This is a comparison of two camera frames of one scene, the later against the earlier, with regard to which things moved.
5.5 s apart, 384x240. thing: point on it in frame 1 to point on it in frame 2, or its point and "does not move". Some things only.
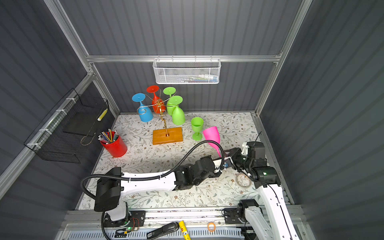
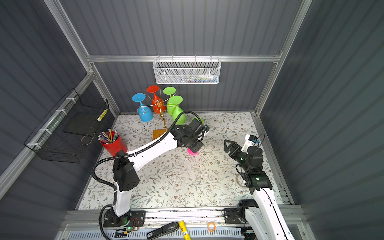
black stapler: (168, 228) does not move
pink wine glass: (213, 134) to (191, 152)
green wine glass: (178, 117) does not move
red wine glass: (158, 106) does not move
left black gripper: (217, 173) to (200, 144)
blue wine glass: (145, 113) does not move
